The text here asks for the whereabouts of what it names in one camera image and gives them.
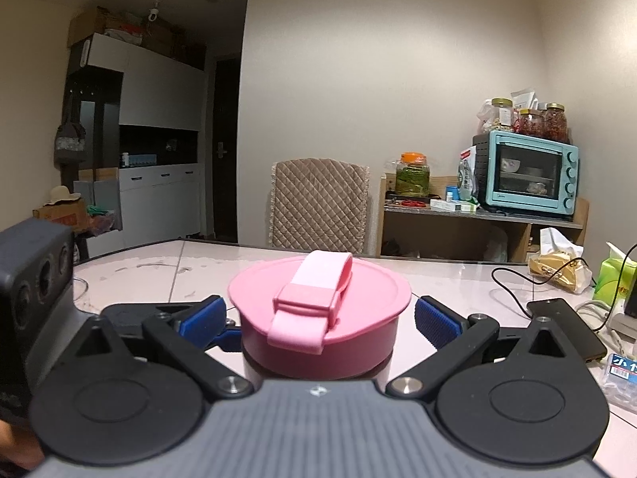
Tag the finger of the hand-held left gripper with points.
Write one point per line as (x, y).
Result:
(124, 314)
(231, 341)

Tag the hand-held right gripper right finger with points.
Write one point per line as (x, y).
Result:
(438, 323)

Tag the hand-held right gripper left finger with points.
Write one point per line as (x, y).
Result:
(204, 321)

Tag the pink bottle cap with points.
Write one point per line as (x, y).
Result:
(318, 308)

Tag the person's left hand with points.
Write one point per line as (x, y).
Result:
(20, 445)

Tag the cardboard box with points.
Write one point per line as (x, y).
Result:
(62, 216)

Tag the straw hat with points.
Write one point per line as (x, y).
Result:
(60, 195)

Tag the wooden shelf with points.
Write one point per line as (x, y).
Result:
(438, 231)

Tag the hanging grey bag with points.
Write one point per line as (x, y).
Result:
(69, 142)

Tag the black smartphone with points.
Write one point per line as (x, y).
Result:
(567, 331)

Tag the yellow bread bag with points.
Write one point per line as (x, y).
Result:
(560, 271)

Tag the green pickle jar orange lid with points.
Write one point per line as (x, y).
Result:
(413, 179)

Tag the white green snack bag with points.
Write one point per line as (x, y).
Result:
(468, 177)

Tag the beige quilted chair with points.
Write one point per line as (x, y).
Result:
(318, 204)

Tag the dark door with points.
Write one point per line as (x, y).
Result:
(226, 149)

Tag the teal toaster oven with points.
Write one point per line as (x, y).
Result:
(527, 174)

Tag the green tissue box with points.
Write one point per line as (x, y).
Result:
(612, 279)

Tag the clear plastic box blue label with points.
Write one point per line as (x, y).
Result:
(622, 378)

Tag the black charger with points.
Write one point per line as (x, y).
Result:
(632, 301)

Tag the white and black cabinet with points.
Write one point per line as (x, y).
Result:
(159, 94)

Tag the clear plastic bag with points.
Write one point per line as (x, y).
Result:
(485, 117)

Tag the glass jar pale contents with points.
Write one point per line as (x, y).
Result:
(501, 114)

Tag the glass jar red contents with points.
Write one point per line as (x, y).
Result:
(531, 124)
(556, 124)

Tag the cardboard boxes on cabinet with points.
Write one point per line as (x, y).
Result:
(164, 37)

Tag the white security camera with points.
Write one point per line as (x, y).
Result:
(153, 12)

